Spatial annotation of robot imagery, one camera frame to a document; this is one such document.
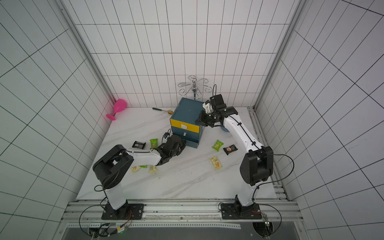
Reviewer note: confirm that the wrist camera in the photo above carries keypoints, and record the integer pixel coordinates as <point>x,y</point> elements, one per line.
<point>165,136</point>
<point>208,107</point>

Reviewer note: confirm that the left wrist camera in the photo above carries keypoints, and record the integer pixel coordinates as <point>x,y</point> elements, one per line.
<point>165,136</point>

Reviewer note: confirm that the teal drawer cabinet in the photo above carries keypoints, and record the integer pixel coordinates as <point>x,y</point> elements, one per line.
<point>188,111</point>

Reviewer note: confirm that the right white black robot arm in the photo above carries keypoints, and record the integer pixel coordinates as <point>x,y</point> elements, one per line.
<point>257,164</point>

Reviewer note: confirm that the black brown cookie packet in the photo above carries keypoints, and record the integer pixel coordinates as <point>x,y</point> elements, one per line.
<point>230,149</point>

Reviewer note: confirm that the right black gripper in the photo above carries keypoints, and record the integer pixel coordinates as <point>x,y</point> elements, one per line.
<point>205,117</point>

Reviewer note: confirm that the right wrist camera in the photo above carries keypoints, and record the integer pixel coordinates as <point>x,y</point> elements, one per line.
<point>208,107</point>

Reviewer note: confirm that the pink hourglass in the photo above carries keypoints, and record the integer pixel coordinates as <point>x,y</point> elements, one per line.
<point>119,106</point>

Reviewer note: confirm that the yellow drawer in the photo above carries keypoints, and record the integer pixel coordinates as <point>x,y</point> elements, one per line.
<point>185,126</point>

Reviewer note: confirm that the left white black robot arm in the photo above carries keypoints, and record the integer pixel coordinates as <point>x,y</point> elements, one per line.
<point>113,166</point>

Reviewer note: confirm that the blue bowl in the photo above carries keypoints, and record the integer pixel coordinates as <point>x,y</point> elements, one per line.
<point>224,129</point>

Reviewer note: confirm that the black handled gold spoon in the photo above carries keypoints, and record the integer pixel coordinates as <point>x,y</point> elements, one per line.
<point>166,111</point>

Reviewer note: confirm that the silver wire cup rack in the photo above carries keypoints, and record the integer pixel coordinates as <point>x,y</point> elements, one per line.
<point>194,87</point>

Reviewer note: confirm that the teal bottom drawer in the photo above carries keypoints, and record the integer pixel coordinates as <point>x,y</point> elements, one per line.
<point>190,142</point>

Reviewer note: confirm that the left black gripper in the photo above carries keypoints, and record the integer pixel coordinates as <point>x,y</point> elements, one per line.
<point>183,145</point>

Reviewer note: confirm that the cream cookie packet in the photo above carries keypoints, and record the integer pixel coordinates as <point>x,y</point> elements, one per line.
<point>135,169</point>
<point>153,169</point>
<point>216,163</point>

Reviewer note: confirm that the teal drawer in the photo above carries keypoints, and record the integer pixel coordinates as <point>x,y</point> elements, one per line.
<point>190,142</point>
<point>188,135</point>

